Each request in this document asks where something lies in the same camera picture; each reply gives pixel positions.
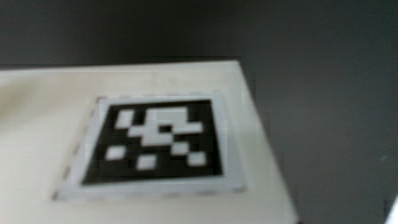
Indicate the white drawer with knob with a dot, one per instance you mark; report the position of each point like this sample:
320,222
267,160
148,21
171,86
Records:
133,147

